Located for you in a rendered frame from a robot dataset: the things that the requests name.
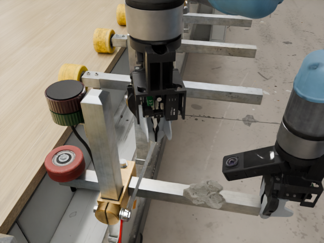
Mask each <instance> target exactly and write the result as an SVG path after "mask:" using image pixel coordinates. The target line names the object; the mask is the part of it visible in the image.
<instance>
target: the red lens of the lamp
mask: <svg viewBox="0 0 324 243"><path fill-rule="evenodd" d="M75 81H77V80H75ZM78 82H80V81H78ZM80 83H81V84H82V85H83V87H84V88H83V91H82V92H81V94H79V95H78V96H77V97H74V98H72V99H69V100H64V101H62V100H61V101H57V100H54V99H50V98H49V97H47V95H46V91H47V89H48V88H49V87H50V86H51V85H52V84H51V85H50V86H48V87H47V88H46V90H45V92H44V94H45V98H46V101H47V104H48V107H49V109H50V110H51V111H53V112H56V113H71V112H74V111H77V110H79V109H81V104H80V102H81V100H82V99H83V98H84V96H85V95H86V90H85V85H84V84H83V83H82V82H80Z"/></svg>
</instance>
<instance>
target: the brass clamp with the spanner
mask: <svg viewBox="0 0 324 243"><path fill-rule="evenodd" d="M127 163H128V165H127V167H125V168H121V177H122V184H123V188H122V191H121V194H120V197H119V199H118V200H112V199H106V198H101V193H100V194H99V196H98V198H97V204H98V206H95V207H94V210H93V212H94V213H95V217H96V218H97V220H99V221H100V222H102V223H104V224H109V225H115V224H117V223H118V222H119V215H120V210H121V208H122V207H123V208H124V209H125V208H126V206H127V204H128V201H129V197H130V195H129V190H128V186H129V183H130V180H131V177H132V176H134V177H136V166H135V162H133V161H127Z"/></svg>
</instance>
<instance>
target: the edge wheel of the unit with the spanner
mask: <svg viewBox="0 0 324 243"><path fill-rule="evenodd" d="M44 165H45V168H46V170H47V173H48V175H49V177H50V178H51V179H52V180H54V181H56V182H69V181H72V180H74V179H76V178H78V177H79V176H80V175H81V174H82V173H83V171H84V169H85V160H84V156H83V152H82V151H81V149H79V148H78V147H76V146H72V145H65V146H60V147H57V148H55V149H53V150H52V151H51V152H49V153H48V155H47V156H46V158H45V161H44ZM70 188H71V191H72V192H75V191H76V188H75V187H70Z"/></svg>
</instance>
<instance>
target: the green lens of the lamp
mask: <svg viewBox="0 0 324 243"><path fill-rule="evenodd" d="M49 110H50V109H49ZM50 113H51V117H52V119H53V121H54V123H56V124H58V125H61V126H73V125H77V124H79V123H81V122H83V121H84V118H83V113H82V109H81V110H79V111H77V112H74V113H70V114H58V113H55V112H53V111H51V110H50Z"/></svg>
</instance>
